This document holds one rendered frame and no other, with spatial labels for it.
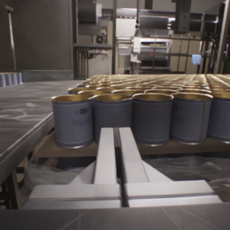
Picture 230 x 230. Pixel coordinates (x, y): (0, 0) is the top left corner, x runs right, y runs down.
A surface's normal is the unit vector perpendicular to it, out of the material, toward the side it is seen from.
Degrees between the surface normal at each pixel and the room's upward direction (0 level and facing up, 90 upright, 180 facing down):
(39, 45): 90
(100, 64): 90
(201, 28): 90
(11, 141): 0
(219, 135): 91
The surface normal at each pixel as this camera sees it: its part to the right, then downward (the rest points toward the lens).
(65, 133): -0.18, 0.27
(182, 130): -0.59, 0.22
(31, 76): 0.74, 0.20
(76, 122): 0.33, 0.26
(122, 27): 0.04, 0.42
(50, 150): -0.01, -0.96
